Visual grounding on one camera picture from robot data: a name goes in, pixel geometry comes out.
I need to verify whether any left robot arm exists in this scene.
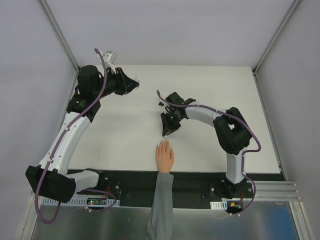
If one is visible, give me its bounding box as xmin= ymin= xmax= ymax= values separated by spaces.
xmin=25 ymin=65 xmax=140 ymax=203

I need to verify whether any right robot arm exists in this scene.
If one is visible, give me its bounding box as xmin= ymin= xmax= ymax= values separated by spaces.
xmin=159 ymin=92 xmax=252 ymax=199

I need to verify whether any grey sleeved forearm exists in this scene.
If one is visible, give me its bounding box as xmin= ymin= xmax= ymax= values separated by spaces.
xmin=146 ymin=172 xmax=174 ymax=240

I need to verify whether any mannequin hand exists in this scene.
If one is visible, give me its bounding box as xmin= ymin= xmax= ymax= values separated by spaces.
xmin=155 ymin=139 xmax=175 ymax=174

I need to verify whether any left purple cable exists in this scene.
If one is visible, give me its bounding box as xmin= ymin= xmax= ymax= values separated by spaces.
xmin=34 ymin=48 xmax=110 ymax=225

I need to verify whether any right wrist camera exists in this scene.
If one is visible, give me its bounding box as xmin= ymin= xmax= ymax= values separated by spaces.
xmin=158 ymin=100 xmax=172 ymax=114

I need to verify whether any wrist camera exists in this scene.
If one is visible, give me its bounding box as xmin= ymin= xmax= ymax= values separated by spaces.
xmin=158 ymin=100 xmax=172 ymax=114
xmin=103 ymin=51 xmax=117 ymax=74

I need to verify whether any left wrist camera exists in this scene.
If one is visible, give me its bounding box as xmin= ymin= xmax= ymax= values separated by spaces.
xmin=103 ymin=51 xmax=117 ymax=74

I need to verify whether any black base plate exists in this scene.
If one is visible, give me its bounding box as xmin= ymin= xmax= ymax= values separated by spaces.
xmin=67 ymin=169 xmax=288 ymax=210

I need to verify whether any left aluminium frame post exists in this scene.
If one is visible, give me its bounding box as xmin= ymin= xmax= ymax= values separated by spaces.
xmin=37 ymin=0 xmax=80 ymax=73

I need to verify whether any aluminium frame post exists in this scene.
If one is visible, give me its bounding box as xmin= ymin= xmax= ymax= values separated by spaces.
xmin=252 ymin=0 xmax=303 ymax=76
xmin=37 ymin=0 xmax=80 ymax=73

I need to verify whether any right white cable duct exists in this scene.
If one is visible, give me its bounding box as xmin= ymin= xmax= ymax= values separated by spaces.
xmin=209 ymin=200 xmax=244 ymax=211

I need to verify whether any white cable duct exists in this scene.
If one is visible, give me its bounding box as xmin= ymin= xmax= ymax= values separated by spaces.
xmin=209 ymin=200 xmax=244 ymax=211
xmin=41 ymin=196 xmax=121 ymax=208

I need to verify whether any left white cable duct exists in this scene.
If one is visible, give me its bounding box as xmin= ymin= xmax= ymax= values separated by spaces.
xmin=41 ymin=196 xmax=121 ymax=208

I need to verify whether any right aluminium frame post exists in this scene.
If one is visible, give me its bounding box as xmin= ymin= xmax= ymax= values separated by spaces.
xmin=252 ymin=0 xmax=303 ymax=76

